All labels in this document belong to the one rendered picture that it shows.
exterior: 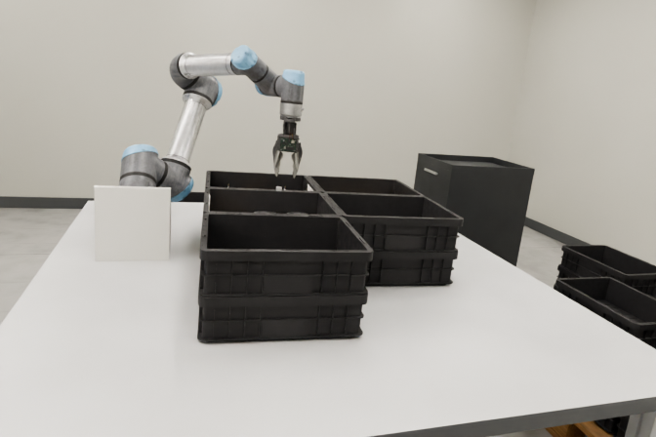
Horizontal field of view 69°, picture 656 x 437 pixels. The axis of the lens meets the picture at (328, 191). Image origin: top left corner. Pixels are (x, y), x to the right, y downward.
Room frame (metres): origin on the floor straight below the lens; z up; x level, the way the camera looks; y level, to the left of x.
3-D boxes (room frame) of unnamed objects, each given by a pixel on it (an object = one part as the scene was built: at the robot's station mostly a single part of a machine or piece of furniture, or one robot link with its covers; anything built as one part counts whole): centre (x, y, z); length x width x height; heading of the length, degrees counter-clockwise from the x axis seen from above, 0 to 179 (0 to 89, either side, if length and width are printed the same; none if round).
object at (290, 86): (1.64, 0.15, 1.28); 0.09 x 0.08 x 0.11; 51
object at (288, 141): (1.63, 0.15, 1.12); 0.09 x 0.08 x 0.12; 3
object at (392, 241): (1.55, -0.21, 0.87); 0.40 x 0.30 x 0.11; 104
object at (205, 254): (1.16, 0.11, 0.92); 0.40 x 0.30 x 0.02; 104
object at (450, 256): (1.55, -0.21, 0.76); 0.40 x 0.30 x 0.12; 104
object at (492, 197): (3.16, -0.94, 0.45); 0.62 x 0.45 x 0.90; 108
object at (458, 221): (1.55, -0.21, 0.92); 0.40 x 0.30 x 0.02; 104
